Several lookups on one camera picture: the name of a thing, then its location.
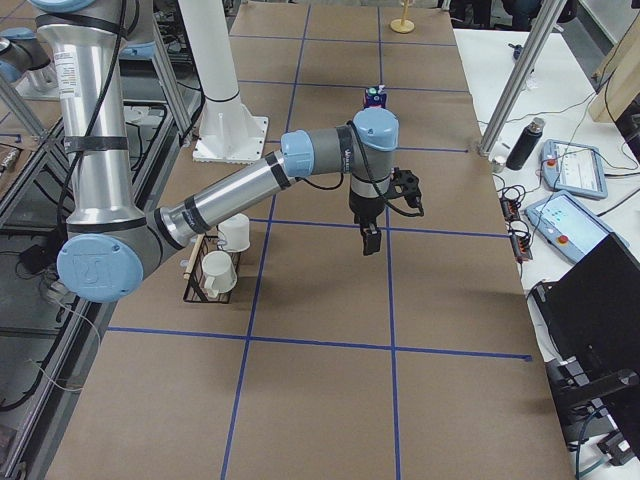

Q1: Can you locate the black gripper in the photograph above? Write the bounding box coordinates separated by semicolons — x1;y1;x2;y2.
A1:
349;192;385;256

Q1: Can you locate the milk carton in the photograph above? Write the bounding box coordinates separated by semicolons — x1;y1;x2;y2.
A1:
363;85;387;109

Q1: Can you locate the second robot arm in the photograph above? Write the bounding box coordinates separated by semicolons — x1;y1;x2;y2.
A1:
1;27;57;91

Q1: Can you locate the white mug with lettering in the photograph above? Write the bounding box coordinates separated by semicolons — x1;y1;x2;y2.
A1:
217;213;250;252

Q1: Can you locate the black power strip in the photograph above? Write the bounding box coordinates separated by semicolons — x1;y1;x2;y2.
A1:
500;197;533;264

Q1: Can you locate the black water bottle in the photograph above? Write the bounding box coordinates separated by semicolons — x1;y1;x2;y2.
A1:
506;117;546;171

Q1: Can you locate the teach pendant near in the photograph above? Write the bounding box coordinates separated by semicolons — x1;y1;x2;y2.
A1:
525;190;613;263

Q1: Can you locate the teach pendant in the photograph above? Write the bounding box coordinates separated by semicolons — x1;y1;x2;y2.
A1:
541;139;608;200
525;190;613;263

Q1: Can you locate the teach pendant far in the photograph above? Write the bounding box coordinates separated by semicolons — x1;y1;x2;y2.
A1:
541;139;608;200

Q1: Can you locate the wooden stand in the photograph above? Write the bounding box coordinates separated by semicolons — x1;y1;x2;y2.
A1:
389;0;415;34

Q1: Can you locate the black laptop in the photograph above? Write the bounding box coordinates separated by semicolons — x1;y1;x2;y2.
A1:
530;234;639;391

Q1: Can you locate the wooden block right edge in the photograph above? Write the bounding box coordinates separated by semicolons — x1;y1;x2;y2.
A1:
589;9;639;122

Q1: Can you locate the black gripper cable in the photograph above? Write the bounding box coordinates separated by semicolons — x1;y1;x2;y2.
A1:
299;119;426;219

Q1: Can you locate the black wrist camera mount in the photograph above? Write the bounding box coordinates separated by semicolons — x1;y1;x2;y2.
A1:
386;167;422;209

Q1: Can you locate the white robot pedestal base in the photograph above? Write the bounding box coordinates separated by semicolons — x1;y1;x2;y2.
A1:
179;0;269;163

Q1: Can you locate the black wire cup rack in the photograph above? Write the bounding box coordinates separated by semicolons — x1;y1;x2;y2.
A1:
183;234;241;304

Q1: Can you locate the aluminium frame post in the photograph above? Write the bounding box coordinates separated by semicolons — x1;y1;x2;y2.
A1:
477;0;577;157

